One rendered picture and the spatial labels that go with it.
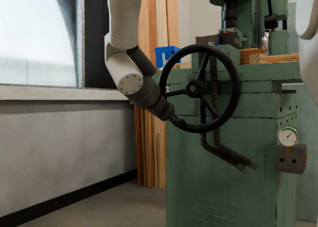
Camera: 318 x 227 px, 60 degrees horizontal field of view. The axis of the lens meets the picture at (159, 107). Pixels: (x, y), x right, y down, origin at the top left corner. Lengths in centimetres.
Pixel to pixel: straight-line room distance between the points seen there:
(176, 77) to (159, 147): 136
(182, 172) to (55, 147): 115
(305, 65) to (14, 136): 170
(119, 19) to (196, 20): 330
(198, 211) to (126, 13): 83
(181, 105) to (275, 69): 38
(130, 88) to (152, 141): 182
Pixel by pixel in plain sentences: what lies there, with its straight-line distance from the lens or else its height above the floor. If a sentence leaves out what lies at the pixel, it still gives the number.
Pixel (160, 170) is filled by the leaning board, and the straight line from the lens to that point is 247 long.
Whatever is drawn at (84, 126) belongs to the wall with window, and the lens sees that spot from 224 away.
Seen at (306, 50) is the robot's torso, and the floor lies 84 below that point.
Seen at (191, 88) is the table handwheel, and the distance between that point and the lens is 88.
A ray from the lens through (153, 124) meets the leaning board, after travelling 246.
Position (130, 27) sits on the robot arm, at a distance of 62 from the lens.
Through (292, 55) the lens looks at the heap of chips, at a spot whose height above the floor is 92.
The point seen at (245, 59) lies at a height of 93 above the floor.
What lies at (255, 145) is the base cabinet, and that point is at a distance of 103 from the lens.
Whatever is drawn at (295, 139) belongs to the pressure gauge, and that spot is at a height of 65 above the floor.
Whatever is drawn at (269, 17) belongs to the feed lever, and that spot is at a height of 113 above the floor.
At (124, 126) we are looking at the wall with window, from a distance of 260.
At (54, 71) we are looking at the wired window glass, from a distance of 215.
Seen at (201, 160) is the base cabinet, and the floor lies 54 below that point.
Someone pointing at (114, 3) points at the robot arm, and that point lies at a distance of 60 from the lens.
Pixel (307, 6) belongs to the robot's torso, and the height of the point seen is 90.
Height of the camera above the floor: 77
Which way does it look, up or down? 2 degrees down
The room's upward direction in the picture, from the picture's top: straight up
